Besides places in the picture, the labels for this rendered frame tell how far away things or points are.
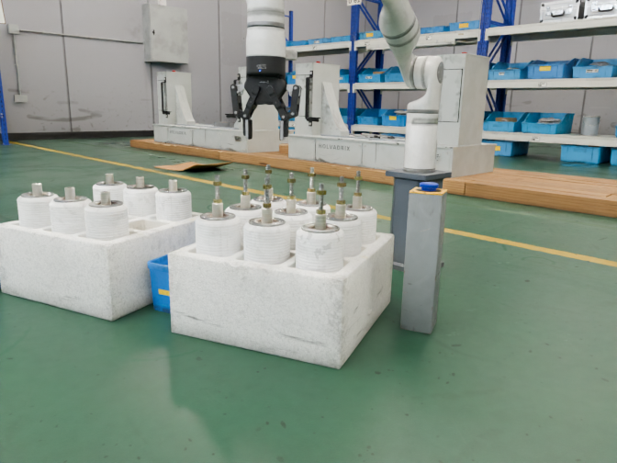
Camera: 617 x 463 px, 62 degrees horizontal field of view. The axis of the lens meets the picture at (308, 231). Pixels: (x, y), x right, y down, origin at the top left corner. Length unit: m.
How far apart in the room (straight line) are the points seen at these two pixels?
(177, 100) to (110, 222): 4.52
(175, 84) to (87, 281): 4.61
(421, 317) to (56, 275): 0.86
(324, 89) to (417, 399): 3.34
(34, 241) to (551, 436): 1.16
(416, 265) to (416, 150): 0.51
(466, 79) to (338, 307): 2.49
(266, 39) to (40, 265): 0.77
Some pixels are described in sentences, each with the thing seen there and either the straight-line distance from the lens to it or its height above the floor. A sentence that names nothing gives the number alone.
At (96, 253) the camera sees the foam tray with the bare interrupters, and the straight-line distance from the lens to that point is 1.24.
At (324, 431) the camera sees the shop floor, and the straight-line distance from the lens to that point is 0.85.
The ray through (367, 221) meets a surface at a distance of 1.20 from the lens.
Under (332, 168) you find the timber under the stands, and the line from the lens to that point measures 3.70.
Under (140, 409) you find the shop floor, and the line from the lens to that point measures 0.93.
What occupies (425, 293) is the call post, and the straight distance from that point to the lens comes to 1.16.
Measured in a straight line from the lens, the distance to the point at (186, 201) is 1.45.
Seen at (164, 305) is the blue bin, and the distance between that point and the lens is 1.29.
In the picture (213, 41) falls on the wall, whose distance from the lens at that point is 8.76.
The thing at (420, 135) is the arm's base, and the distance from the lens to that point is 1.56.
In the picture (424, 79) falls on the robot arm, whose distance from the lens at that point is 1.56.
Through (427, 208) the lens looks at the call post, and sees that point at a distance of 1.12.
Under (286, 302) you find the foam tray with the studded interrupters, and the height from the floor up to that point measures 0.12.
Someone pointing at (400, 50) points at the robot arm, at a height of 0.63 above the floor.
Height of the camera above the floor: 0.49
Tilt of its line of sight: 14 degrees down
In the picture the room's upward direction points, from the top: 1 degrees clockwise
